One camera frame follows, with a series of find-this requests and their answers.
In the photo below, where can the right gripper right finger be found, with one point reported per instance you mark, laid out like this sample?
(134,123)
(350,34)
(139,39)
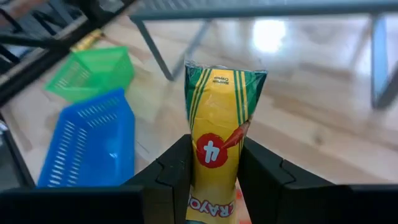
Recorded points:
(273,196)

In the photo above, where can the green plastic basket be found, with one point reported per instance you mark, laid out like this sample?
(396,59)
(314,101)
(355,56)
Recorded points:
(93,71)

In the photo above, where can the grey perforated metal shelf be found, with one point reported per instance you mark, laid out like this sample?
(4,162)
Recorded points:
(280,9)

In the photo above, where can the black aluminium table frame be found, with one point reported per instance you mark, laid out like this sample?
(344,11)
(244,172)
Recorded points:
(37,57)

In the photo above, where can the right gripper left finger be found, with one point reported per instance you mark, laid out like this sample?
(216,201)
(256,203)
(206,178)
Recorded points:
(171,186)

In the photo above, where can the blue plastic basket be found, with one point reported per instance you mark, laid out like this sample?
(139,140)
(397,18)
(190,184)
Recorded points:
(93,140)

